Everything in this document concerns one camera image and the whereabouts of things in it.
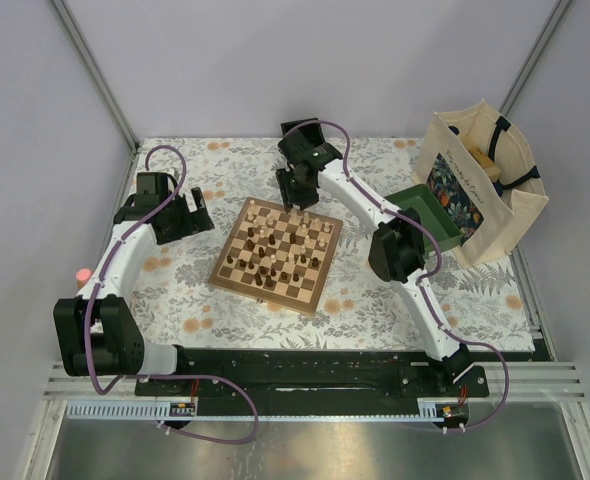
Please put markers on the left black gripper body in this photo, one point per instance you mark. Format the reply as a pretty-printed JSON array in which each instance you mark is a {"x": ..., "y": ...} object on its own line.
[{"x": 181, "y": 219}]

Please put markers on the pink capped bottle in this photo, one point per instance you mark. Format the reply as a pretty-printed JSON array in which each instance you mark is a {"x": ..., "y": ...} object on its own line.
[{"x": 83, "y": 276}]

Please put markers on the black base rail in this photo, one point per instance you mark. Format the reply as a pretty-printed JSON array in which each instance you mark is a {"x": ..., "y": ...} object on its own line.
[{"x": 408, "y": 374}]

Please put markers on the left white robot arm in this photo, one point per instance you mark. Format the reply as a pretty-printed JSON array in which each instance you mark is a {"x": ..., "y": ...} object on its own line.
[{"x": 97, "y": 323}]

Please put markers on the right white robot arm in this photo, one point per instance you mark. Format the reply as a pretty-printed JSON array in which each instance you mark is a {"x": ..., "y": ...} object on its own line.
[{"x": 397, "y": 249}]

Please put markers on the white slotted cable duct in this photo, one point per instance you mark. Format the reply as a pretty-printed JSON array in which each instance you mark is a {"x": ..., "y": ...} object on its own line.
[{"x": 280, "y": 407}]

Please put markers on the cream canvas tote bag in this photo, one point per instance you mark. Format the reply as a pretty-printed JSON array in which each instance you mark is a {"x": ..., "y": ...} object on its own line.
[{"x": 492, "y": 216}]

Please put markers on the wooden box in bag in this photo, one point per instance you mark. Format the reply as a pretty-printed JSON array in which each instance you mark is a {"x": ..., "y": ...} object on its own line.
[{"x": 484, "y": 161}]

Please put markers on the black plastic bin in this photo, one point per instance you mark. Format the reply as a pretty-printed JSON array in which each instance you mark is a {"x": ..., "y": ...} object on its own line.
[{"x": 308, "y": 129}]

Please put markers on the floral table mat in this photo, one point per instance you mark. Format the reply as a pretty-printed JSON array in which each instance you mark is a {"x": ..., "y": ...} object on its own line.
[{"x": 173, "y": 303}]

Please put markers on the wooden chess board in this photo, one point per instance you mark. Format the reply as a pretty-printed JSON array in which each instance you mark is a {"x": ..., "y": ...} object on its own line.
[{"x": 278, "y": 256}]

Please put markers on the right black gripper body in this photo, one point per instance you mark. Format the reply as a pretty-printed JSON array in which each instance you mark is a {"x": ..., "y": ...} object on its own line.
[{"x": 304, "y": 194}]

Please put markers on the green metal tray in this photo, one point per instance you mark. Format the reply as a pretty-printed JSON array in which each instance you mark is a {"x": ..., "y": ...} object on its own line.
[{"x": 431, "y": 214}]

